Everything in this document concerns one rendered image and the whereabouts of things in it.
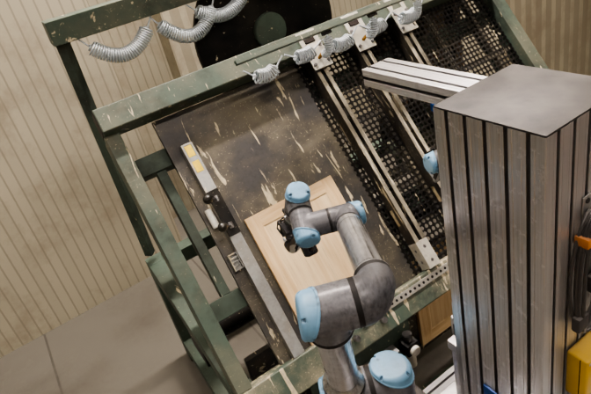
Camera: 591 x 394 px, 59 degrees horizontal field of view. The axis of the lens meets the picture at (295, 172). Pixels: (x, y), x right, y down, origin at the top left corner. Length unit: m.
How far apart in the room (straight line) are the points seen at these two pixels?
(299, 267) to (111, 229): 2.27
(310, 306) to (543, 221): 0.51
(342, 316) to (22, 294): 3.32
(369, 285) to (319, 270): 1.01
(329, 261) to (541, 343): 1.16
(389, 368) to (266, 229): 0.85
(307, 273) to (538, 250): 1.27
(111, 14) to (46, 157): 1.68
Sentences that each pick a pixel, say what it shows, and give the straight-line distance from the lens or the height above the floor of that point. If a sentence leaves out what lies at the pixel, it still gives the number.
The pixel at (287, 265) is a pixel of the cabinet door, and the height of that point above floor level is 1.15.
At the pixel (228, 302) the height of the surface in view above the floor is 1.10.
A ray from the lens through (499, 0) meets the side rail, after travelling 3.17.
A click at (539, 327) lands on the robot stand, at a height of 1.59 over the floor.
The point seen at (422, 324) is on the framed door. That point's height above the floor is 0.40.
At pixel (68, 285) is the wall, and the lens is 4.30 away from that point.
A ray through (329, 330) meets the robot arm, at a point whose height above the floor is 1.61.
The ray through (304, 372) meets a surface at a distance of 2.13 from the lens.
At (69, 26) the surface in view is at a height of 2.16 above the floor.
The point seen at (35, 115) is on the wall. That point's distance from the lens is 3.82.
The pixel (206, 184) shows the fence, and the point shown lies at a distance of 2.13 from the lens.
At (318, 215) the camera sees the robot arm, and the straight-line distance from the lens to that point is 1.54.
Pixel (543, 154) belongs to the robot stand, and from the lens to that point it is 0.96.
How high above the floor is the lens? 2.46
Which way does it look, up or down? 28 degrees down
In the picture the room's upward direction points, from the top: 14 degrees counter-clockwise
